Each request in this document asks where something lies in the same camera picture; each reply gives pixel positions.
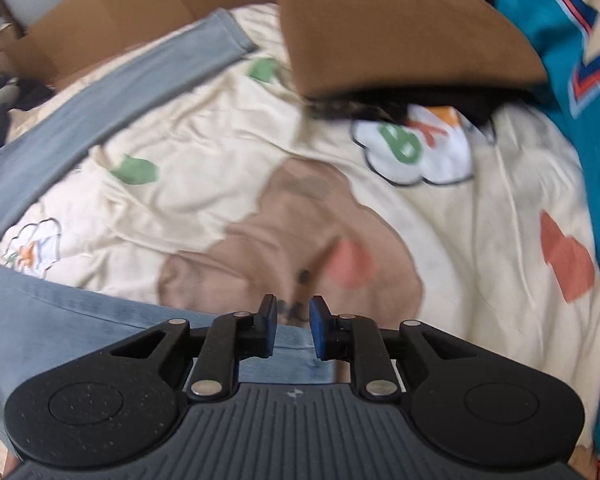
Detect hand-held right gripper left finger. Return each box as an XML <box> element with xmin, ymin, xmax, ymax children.
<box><xmin>110</xmin><ymin>294</ymin><xmax>278</xmax><ymax>403</ymax></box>

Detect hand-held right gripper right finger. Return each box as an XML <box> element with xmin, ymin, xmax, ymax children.
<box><xmin>309</xmin><ymin>296</ymin><xmax>474</xmax><ymax>404</ymax></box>

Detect light blue denim jeans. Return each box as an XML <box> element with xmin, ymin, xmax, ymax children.
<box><xmin>0</xmin><ymin>9</ymin><xmax>342</xmax><ymax>461</ymax></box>

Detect black clothes pile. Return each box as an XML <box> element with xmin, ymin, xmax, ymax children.
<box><xmin>0</xmin><ymin>72</ymin><xmax>57</xmax><ymax>161</ymax></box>

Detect cream bear-print bed sheet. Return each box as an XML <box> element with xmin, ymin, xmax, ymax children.
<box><xmin>0</xmin><ymin>5</ymin><xmax>600</xmax><ymax>466</ymax></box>

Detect leopard print garment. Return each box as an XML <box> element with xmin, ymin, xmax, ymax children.
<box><xmin>305</xmin><ymin>97</ymin><xmax>412</xmax><ymax>124</ymax></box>

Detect black folded garment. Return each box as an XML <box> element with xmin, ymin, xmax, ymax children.
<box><xmin>330</xmin><ymin>85</ymin><xmax>537</xmax><ymax>127</ymax></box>

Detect brown folded garment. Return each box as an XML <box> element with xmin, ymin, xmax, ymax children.
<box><xmin>267</xmin><ymin>0</ymin><xmax>549</xmax><ymax>102</ymax></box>

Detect brown cardboard sheet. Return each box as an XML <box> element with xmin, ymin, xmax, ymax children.
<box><xmin>5</xmin><ymin>0</ymin><xmax>282</xmax><ymax>87</ymax></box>

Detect teal printed blanket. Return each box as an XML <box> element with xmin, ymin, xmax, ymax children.
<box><xmin>495</xmin><ymin>0</ymin><xmax>600</xmax><ymax>480</ymax></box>

